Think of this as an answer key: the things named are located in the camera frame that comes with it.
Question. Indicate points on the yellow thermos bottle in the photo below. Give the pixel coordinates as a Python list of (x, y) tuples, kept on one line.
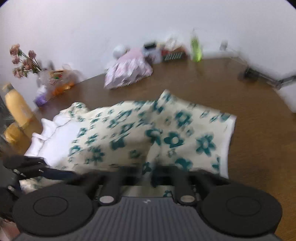
[(20, 111)]

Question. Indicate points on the small black box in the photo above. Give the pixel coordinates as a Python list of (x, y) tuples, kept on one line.
[(150, 45)]

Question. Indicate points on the purple tissue box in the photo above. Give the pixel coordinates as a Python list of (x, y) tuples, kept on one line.
[(42, 96)]

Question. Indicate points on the cream green floral garment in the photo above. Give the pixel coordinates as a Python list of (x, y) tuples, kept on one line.
[(167, 131)]

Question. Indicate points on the pink floral ruffled dress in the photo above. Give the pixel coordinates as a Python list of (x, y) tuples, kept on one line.
[(126, 72)]

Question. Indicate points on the plastic snack bag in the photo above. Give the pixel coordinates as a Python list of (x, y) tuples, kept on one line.
[(58, 81)]

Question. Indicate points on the pink dried flowers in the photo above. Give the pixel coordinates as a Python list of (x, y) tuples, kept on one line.
[(24, 63)]

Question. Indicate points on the pink folded garment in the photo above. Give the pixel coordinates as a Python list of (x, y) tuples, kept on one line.
[(134, 53)]

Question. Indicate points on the yellow pouch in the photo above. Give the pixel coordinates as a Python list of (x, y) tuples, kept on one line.
[(17, 139)]

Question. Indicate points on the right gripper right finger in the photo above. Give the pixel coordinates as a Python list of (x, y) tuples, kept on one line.
[(186, 183)]

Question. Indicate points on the white power strip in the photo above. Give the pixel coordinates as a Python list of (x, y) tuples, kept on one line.
[(219, 54)]

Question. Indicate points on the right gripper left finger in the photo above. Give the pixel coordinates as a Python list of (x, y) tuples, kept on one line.
[(111, 183)]

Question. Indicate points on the green spray bottle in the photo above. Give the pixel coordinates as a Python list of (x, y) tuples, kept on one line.
[(196, 47)]

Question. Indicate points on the white tin box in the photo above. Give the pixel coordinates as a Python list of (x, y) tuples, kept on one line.
[(155, 56)]

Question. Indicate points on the dark red tissue box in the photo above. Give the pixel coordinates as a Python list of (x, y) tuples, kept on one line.
[(175, 55)]

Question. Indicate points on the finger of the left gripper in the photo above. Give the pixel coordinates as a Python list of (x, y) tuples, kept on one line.
[(54, 174)]

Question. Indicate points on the white round speaker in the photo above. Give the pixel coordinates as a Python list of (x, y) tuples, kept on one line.
[(119, 51)]

